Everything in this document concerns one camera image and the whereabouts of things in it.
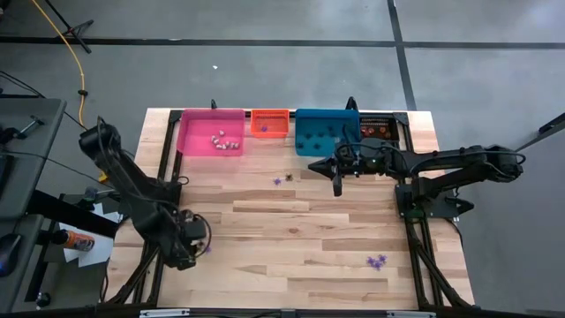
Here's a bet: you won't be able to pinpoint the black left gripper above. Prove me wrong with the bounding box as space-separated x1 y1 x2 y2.
165 209 211 271

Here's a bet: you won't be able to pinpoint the black floor cable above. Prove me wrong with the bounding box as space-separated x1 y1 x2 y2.
0 69 138 171

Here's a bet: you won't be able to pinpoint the grey low table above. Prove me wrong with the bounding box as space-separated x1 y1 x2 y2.
0 214 45 313

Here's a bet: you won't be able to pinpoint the silver frame bracket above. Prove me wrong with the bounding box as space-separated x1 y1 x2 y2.
139 308 191 318
387 310 437 318

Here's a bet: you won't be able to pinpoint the blue plastic bin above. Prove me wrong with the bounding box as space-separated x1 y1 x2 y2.
294 108 362 158

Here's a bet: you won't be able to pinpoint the black diagonal bar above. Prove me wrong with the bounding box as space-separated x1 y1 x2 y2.
514 112 565 154

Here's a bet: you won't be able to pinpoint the black tripod stand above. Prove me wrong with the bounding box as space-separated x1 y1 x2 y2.
42 0 95 55

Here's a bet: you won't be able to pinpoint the yellow power cable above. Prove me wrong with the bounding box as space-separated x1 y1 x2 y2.
30 0 109 183

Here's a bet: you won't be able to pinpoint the pink plastic bin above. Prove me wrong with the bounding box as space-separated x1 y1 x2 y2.
176 108 246 157

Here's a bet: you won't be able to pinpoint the grey side table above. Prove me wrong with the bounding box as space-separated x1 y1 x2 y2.
0 97 67 222

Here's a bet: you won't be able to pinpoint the black plastic basket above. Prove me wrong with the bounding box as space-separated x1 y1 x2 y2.
358 114 401 145

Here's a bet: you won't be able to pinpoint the orange plastic basket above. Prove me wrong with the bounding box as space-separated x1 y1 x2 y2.
250 109 291 140

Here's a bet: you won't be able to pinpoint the black clamp tool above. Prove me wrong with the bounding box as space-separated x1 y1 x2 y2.
0 115 45 145

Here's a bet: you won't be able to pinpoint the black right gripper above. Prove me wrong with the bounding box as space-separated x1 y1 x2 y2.
307 140 379 198

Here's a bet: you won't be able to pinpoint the white paper sheets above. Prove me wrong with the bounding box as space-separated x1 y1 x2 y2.
58 201 124 269

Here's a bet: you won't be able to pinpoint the orange spray can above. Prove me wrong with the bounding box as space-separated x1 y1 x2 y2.
50 229 96 253

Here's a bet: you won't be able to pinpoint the black aluminium rig frame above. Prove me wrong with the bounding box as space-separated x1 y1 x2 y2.
103 108 476 318

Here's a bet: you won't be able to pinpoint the black table beam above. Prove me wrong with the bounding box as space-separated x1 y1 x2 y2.
26 189 121 239

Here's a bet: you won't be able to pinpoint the grey partition panel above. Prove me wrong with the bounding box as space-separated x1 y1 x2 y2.
456 127 565 317

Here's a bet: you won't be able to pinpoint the dark computer mouse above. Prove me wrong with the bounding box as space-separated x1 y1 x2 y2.
0 232 22 278

